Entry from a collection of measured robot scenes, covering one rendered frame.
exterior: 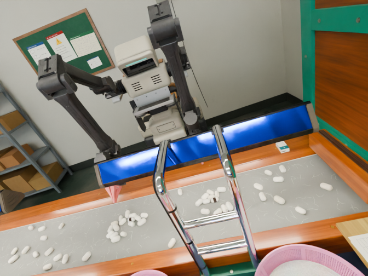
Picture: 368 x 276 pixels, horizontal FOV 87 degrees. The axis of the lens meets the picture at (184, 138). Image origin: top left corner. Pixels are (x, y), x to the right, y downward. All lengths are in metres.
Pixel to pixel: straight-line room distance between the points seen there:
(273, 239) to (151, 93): 0.93
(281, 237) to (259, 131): 0.33
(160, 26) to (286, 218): 0.74
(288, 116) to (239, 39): 2.22
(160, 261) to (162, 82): 0.90
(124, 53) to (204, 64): 1.62
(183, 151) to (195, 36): 2.16
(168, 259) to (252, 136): 0.47
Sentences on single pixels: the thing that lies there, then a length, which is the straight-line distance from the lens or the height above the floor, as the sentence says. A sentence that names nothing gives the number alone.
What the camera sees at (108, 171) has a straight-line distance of 0.62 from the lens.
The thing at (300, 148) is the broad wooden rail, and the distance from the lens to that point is 0.99.
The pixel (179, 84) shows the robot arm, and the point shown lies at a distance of 0.81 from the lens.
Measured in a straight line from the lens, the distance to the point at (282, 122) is 0.55.
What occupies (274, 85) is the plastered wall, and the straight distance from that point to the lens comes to 3.02.
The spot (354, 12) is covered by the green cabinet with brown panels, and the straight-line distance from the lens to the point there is 0.71.
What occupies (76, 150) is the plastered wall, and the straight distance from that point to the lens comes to 3.36.
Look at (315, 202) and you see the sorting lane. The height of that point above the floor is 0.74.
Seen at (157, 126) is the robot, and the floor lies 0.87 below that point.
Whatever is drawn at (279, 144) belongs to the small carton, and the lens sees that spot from 0.98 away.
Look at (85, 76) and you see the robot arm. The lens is 1.01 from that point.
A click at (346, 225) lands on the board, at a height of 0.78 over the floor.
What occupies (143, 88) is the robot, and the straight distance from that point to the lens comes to 1.22.
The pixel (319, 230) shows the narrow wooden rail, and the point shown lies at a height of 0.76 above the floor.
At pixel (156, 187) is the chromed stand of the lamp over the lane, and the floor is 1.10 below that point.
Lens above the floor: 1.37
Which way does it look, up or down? 29 degrees down
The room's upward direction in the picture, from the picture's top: 22 degrees counter-clockwise
